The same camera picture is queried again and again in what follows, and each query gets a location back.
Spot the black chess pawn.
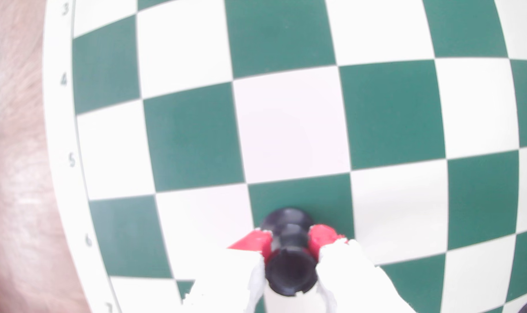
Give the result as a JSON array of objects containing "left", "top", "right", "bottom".
[{"left": 260, "top": 208, "right": 320, "bottom": 297}]

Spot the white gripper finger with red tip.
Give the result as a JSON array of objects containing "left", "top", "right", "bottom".
[
  {"left": 183, "top": 229, "right": 273, "bottom": 313},
  {"left": 308, "top": 224, "right": 417, "bottom": 313}
]

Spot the green white chess mat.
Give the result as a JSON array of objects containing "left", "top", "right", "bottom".
[{"left": 42, "top": 0, "right": 527, "bottom": 313}]

